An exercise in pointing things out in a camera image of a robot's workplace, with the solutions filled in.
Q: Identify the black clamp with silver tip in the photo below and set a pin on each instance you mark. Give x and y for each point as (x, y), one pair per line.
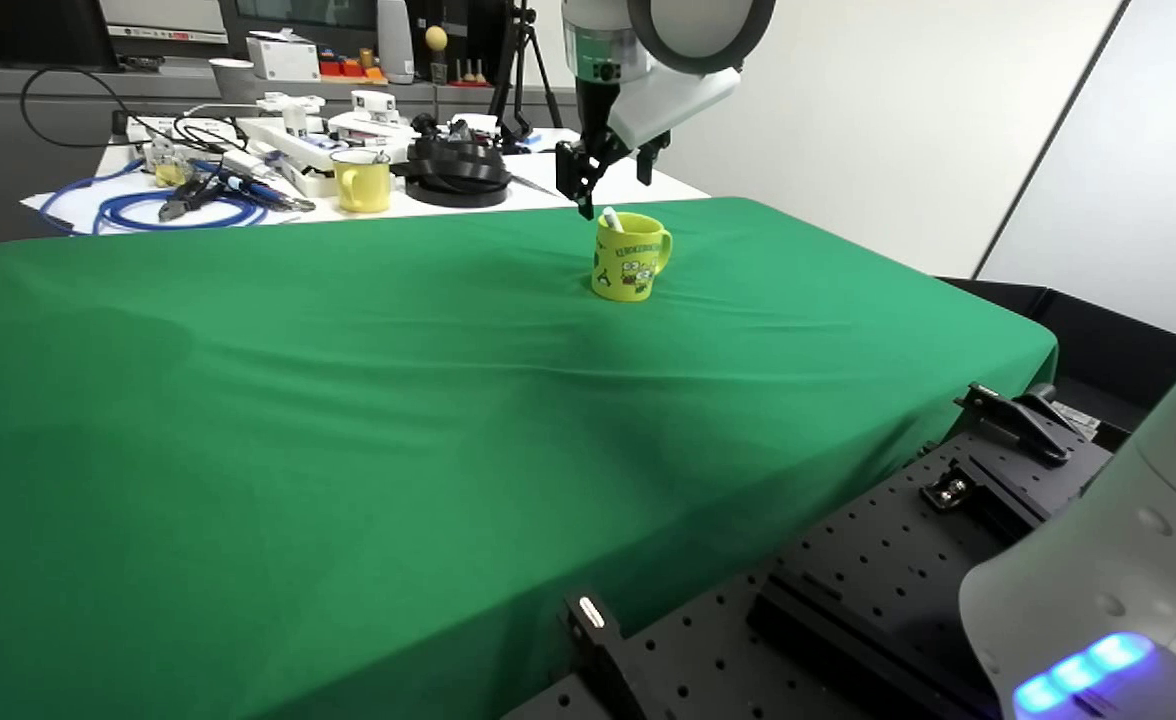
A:
(599, 636)

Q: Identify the black tripod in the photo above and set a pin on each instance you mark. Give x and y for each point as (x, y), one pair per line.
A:
(520, 65)

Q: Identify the small black knob bracket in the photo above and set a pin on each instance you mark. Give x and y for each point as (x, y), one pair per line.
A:
(951, 491)

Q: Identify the black mounting rail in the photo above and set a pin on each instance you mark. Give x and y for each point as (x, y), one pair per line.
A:
(868, 642)

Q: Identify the black angled mount bracket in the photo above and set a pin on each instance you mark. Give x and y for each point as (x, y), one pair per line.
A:
(1029, 422)

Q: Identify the black round headset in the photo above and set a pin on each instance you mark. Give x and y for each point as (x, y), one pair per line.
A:
(457, 164)

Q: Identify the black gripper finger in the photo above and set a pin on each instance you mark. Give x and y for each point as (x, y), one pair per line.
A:
(578, 183)
(650, 156)

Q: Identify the yellow cartoon print cup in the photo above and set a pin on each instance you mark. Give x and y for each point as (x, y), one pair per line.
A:
(625, 264)

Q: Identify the white box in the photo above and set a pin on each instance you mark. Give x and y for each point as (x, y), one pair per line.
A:
(281, 58)

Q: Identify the white device pile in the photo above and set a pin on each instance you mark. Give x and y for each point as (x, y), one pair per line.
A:
(250, 146)

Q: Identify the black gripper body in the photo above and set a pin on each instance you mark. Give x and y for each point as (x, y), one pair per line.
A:
(599, 119)

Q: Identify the small plain yellow mug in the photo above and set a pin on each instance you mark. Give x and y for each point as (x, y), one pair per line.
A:
(363, 186)

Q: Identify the green tablecloth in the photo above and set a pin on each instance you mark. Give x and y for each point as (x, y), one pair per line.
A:
(350, 440)

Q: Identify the black perforated breadboard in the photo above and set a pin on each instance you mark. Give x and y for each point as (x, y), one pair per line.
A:
(868, 561)

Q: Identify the white table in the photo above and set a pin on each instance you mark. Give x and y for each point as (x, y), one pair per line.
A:
(535, 186)

